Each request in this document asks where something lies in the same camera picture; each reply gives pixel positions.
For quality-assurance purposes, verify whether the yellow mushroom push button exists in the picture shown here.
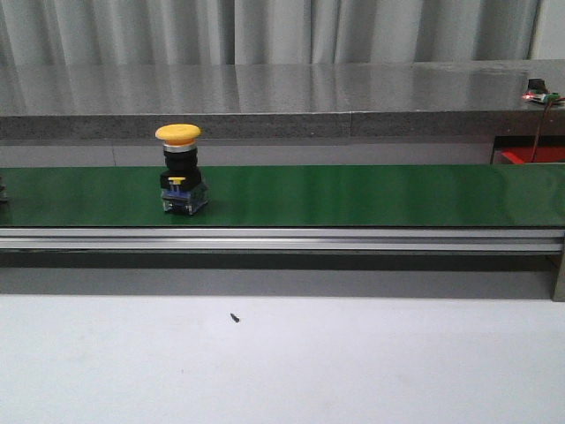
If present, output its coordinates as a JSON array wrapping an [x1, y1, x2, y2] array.
[[155, 124, 208, 216]]

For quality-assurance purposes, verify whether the grey stone counter shelf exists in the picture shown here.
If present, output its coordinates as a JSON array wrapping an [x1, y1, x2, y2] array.
[[1, 60, 564, 140]]

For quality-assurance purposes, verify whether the green conveyor belt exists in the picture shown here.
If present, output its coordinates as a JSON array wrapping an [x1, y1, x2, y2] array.
[[1, 164, 564, 228]]

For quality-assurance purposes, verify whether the red plastic tray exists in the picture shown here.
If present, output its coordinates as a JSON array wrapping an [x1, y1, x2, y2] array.
[[501, 147, 565, 164]]

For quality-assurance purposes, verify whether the small green circuit board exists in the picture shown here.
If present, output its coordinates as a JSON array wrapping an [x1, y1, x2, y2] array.
[[523, 90, 564, 104]]

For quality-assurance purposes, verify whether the black sensor module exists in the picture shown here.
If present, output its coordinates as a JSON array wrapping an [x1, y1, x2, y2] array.
[[527, 79, 547, 93]]

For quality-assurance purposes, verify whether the grey pleated curtain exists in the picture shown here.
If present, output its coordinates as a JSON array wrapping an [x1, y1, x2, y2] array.
[[1, 1, 540, 65]]

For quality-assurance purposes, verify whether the aluminium conveyor frame rail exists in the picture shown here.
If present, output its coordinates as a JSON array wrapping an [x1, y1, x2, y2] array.
[[1, 227, 564, 301]]

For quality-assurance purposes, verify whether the red and black wire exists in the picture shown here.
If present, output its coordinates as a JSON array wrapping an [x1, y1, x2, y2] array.
[[530, 100, 553, 165]]

